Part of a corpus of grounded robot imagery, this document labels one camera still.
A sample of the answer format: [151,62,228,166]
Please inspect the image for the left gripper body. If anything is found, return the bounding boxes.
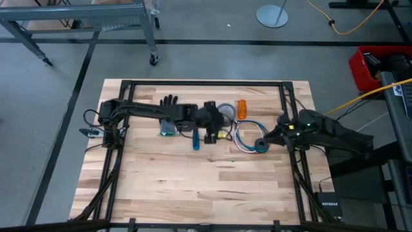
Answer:
[192,101,225,131]

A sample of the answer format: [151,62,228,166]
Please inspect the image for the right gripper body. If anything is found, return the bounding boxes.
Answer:
[277,111,303,149]

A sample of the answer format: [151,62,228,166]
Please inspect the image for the blue handled screwdriver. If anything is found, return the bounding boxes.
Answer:
[192,127,201,151]

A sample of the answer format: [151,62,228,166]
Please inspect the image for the green cord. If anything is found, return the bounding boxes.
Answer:
[239,120,270,142]

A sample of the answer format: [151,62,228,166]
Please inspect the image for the black plastic cord spool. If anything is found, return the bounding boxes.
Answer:
[254,137,270,154]

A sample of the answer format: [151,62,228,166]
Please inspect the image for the grey tape roll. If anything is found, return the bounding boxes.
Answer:
[216,102,238,128]

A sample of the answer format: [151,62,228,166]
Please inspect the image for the black metal clamp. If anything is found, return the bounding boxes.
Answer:
[176,121,194,140]

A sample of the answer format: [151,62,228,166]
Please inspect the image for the black work glove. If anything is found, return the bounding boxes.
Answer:
[160,94,179,108]

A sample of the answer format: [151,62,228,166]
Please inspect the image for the red plastic bin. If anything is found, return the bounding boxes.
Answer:
[349,44,412,93]

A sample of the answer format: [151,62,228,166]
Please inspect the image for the grey metal desk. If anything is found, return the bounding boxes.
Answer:
[379,70,412,213]

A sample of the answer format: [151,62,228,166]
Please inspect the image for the black device in bin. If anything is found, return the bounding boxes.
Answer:
[363,52,383,70]

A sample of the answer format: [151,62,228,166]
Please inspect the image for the round grey stand base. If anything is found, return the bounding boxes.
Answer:
[256,0,290,29]

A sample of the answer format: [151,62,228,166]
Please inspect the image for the black stand legs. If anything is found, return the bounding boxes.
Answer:
[328,0,412,44]

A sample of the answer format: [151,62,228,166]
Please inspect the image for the white cord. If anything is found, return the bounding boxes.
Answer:
[233,121,262,154]

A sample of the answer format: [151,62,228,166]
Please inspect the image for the black network switch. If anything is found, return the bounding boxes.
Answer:
[314,191,344,219]

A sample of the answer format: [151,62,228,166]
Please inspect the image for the white floor cable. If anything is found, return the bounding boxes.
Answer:
[355,111,390,132]

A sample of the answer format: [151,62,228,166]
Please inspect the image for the yellow hanging cable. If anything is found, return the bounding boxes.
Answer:
[324,78,412,116]

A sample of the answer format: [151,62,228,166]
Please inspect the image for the yellow extension cord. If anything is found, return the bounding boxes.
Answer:
[304,0,386,35]

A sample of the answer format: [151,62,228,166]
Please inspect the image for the silver mounting bracket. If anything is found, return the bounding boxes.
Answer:
[79,128,104,139]

